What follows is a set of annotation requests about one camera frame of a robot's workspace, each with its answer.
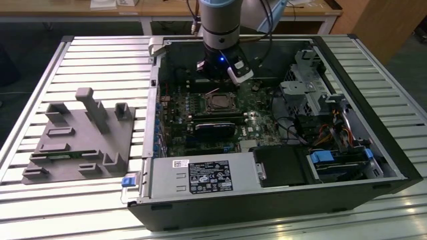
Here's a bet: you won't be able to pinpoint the silver CPU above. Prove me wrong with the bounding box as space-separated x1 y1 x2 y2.
213 96 234 108

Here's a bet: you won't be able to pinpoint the black RAM slots row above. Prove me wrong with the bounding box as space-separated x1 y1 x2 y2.
191 112 249 125
185 77 242 93

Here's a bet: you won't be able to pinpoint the black graphics card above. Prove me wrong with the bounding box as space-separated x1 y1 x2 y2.
193 121 238 140

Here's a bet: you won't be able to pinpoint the gray metal drive cage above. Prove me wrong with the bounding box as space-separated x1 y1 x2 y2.
278 48 355 118

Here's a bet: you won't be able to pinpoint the green motherboard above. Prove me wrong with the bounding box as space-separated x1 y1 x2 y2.
159 82 289 157

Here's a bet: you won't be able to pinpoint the silver heat sink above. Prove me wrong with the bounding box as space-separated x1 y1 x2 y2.
241 139 261 151

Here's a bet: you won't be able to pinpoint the black plastic shroud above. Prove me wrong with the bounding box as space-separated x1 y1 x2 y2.
250 146 323 188

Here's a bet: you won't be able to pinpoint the gray power supply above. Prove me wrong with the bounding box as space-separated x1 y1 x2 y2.
148 151 269 201

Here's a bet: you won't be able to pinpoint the blue disk carrier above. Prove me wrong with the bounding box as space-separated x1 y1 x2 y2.
309 149 335 166

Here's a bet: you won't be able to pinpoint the gray parts rack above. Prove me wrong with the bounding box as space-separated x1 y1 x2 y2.
20 87 138 186

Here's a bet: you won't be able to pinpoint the wooden desk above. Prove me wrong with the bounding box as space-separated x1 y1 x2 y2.
0 0 345 36

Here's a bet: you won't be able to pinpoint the brown wooden cabinet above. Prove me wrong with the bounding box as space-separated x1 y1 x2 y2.
333 0 427 66

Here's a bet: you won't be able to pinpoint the blue case latch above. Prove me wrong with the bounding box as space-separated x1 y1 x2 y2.
122 176 139 188

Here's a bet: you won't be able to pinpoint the green RAM stick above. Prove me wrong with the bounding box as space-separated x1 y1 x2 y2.
46 152 83 160

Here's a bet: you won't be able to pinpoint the black open PC case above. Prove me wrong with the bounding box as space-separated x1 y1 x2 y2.
126 34 425 232

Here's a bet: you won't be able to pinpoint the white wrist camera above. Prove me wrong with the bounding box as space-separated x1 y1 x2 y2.
226 57 255 85

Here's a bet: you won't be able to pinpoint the gray case handle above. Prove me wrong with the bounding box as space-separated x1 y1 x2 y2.
146 37 169 56

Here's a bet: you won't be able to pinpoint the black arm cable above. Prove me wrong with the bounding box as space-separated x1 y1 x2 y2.
259 0 275 62

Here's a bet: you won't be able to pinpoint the orange wires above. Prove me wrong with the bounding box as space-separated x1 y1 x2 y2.
318 124 355 148

